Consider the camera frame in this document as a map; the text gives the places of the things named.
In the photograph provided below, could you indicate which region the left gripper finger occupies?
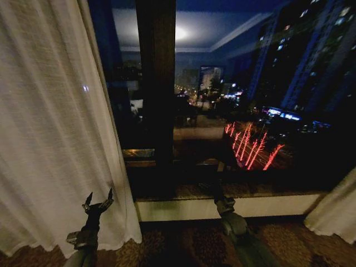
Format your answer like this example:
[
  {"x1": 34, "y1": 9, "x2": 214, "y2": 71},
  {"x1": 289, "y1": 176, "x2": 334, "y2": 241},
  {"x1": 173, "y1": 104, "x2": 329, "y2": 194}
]
[
  {"x1": 81, "y1": 191, "x2": 94, "y2": 212},
  {"x1": 100, "y1": 187, "x2": 115, "y2": 209}
]

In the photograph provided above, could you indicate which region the white window sill ledge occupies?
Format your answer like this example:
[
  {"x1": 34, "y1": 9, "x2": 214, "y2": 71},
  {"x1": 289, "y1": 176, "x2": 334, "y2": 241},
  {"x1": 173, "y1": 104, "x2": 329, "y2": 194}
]
[{"x1": 134, "y1": 193, "x2": 324, "y2": 223}]

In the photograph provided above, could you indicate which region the white sheer curtain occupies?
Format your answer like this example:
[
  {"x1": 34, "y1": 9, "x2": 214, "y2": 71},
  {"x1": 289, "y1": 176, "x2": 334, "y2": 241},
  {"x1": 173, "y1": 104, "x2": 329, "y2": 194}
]
[
  {"x1": 303, "y1": 166, "x2": 356, "y2": 245},
  {"x1": 0, "y1": 0, "x2": 143, "y2": 259}
]

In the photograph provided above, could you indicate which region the dark wooden window mullion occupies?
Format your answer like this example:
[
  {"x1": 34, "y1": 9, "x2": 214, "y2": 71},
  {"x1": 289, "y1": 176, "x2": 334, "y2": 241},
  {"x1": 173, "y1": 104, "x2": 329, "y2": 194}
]
[{"x1": 135, "y1": 0, "x2": 177, "y2": 199}]

